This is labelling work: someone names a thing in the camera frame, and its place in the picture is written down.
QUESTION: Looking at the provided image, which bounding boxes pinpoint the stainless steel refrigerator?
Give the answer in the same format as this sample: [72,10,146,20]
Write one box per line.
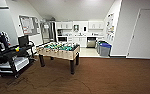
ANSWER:
[40,21,57,45]

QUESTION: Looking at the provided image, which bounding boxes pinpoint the foosball table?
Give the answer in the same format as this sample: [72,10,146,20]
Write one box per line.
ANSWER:
[35,41,81,75]

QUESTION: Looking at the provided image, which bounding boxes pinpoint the white storage box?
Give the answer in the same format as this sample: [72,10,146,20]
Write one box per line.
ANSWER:
[0,56,31,73]

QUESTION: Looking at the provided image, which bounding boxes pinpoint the blue recycling bin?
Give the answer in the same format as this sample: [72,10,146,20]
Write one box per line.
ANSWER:
[96,41,109,55]

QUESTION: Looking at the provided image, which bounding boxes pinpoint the black floor cable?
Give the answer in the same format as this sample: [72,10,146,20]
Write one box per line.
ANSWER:
[5,73,93,94]

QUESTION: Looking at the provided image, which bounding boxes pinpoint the white two-door sink cabinet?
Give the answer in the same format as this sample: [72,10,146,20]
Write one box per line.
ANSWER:
[70,36,88,48]

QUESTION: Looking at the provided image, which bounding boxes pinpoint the wire basket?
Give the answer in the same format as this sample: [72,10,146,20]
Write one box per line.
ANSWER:
[43,16,56,23]

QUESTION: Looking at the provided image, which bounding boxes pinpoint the grey pin board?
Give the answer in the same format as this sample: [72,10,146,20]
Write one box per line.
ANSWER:
[18,14,39,36]

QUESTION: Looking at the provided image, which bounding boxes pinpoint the built-in black microwave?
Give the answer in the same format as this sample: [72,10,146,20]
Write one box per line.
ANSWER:
[57,36,68,43]

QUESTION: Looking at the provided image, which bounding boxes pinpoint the black laptop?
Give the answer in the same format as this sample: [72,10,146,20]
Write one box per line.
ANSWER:
[17,34,31,48]

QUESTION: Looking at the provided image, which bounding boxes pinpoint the grey bin black lid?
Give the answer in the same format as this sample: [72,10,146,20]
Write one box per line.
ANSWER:
[95,39,106,53]

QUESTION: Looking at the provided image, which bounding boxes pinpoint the white door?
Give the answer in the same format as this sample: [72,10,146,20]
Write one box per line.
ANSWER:
[125,7,150,61]

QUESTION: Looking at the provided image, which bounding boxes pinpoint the grey bin blue lid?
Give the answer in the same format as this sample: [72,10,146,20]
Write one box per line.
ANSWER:
[98,42,113,58]

